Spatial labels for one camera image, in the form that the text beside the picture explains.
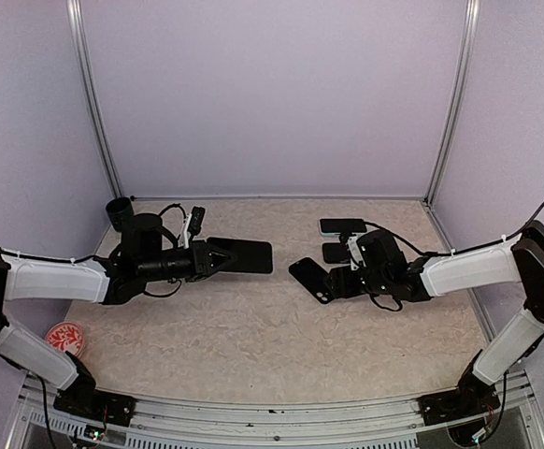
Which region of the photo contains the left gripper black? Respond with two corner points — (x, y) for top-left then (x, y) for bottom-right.
(137, 239), (237, 282)

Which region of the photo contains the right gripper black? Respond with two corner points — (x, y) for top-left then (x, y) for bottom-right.
(324, 264), (391, 297)

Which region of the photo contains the black phone case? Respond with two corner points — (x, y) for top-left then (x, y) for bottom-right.
(288, 257), (336, 305)

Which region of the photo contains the light blue phone case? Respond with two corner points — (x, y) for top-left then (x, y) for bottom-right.
(318, 217), (370, 239)

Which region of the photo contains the black phone teal edge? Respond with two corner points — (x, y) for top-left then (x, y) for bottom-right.
(320, 218), (367, 235)

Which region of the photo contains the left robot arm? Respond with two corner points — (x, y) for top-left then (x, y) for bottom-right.
(0, 209), (238, 416)

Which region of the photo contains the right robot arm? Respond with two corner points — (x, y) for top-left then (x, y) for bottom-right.
(322, 221), (544, 415)

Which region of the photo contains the dark green mug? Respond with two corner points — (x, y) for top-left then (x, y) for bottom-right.
(105, 196), (135, 232)

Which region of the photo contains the red patterned round coaster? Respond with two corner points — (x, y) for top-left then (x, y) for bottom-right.
(45, 322), (85, 356)

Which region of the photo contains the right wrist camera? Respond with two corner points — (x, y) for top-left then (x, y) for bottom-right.
(345, 235), (365, 270)

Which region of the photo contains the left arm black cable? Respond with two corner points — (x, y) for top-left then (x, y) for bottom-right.
(0, 203), (189, 300)

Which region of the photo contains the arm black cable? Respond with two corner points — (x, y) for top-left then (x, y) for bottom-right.
(365, 189), (544, 312)
(0, 203), (189, 300)

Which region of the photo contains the front aluminium rail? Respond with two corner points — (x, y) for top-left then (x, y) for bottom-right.
(2, 372), (544, 448)

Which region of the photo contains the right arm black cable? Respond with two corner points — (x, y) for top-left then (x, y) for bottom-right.
(365, 189), (544, 312)

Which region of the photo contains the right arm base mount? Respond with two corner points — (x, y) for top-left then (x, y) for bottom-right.
(417, 351), (501, 426)

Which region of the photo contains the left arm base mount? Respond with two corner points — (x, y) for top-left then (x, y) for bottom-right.
(53, 356), (136, 427)

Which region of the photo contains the left aluminium frame post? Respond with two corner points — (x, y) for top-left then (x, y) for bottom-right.
(66, 0), (124, 197)

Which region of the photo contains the aluminium frame post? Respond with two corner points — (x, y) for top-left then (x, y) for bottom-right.
(66, 0), (124, 197)
(424, 0), (480, 209)

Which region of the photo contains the right aluminium frame post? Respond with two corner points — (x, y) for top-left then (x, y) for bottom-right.
(424, 0), (480, 209)

